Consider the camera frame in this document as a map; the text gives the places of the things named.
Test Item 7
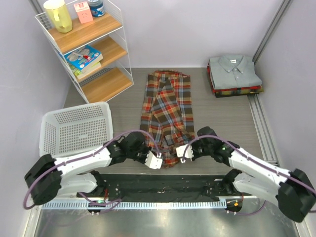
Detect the brown red plaid shirt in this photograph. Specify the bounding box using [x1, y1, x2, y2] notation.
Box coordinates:
[140, 70, 195, 167]

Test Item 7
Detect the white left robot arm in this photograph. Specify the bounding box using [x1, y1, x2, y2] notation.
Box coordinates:
[23, 130, 162, 209]

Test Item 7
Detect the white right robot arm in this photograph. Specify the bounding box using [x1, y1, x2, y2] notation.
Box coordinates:
[185, 126, 316, 223]

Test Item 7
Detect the white plastic basket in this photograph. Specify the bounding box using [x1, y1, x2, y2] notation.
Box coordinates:
[39, 102, 113, 158]

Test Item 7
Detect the folded grey shirt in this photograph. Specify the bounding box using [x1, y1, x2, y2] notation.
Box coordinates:
[209, 55, 262, 89]

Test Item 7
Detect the green book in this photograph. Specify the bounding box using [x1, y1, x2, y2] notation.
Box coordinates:
[68, 62, 101, 80]

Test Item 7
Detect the blue book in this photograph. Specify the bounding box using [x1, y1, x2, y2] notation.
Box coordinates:
[65, 45, 103, 70]

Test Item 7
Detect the blue white jar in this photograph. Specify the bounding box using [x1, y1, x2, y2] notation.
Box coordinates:
[87, 0, 105, 17]

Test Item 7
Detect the pink box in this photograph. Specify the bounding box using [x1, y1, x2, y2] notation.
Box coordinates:
[74, 1, 93, 24]

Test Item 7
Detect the yellow pitcher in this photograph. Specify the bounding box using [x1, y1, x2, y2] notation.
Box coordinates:
[43, 0, 73, 33]

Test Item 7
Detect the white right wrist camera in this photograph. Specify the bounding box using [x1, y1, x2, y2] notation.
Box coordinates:
[176, 145, 194, 163]

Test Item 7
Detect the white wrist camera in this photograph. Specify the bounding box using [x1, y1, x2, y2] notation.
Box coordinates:
[176, 145, 194, 163]
[144, 151, 163, 169]

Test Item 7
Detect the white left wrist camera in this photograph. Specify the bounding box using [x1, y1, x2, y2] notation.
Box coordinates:
[144, 151, 163, 169]

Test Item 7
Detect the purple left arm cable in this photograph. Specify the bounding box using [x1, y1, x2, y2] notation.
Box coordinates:
[23, 129, 162, 213]

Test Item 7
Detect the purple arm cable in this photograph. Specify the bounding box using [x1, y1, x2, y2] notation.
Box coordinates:
[23, 129, 162, 213]
[184, 134, 316, 217]

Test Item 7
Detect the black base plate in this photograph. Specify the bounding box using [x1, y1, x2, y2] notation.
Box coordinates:
[85, 174, 241, 202]

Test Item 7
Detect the white slotted cable duct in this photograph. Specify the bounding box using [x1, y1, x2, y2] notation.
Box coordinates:
[42, 199, 227, 210]

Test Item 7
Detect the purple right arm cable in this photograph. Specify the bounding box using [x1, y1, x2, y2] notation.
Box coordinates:
[184, 134, 316, 217]

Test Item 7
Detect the white wire wooden shelf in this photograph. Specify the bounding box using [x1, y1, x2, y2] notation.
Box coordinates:
[35, 0, 134, 103]

